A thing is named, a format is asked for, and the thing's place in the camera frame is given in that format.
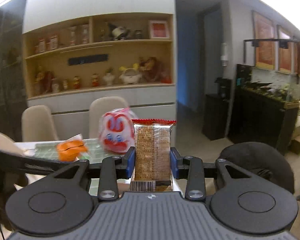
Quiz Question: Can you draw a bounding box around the wafer biscuit packet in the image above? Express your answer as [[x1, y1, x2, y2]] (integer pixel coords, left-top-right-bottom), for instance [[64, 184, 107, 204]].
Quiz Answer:
[[129, 119, 176, 192]]

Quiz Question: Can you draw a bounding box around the green checked tablecloth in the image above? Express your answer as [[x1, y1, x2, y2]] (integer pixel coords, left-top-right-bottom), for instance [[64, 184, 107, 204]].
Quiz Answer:
[[13, 138, 106, 198]]

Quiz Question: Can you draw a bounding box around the cream cartoon tote bag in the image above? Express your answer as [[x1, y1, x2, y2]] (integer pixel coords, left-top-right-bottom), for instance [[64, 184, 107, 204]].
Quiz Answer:
[[0, 133, 40, 190]]

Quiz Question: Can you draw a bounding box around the red rabbit snack bag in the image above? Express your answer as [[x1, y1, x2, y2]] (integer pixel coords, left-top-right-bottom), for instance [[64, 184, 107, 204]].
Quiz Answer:
[[98, 107, 137, 154]]

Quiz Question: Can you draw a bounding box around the orange tissue box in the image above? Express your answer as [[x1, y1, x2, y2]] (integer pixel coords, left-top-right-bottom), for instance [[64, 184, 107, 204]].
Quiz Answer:
[[56, 134, 89, 162]]

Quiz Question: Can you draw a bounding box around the beige dining chair left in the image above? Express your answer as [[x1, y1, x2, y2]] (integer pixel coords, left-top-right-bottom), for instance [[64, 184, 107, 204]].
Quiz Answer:
[[21, 105, 59, 142]]

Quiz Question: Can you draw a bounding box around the black jacket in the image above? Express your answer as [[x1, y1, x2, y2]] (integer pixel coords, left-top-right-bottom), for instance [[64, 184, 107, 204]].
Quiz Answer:
[[219, 142, 295, 194]]

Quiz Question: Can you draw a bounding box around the black aquarium cabinet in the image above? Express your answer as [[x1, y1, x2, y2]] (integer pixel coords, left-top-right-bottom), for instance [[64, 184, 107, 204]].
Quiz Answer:
[[228, 64, 299, 155]]

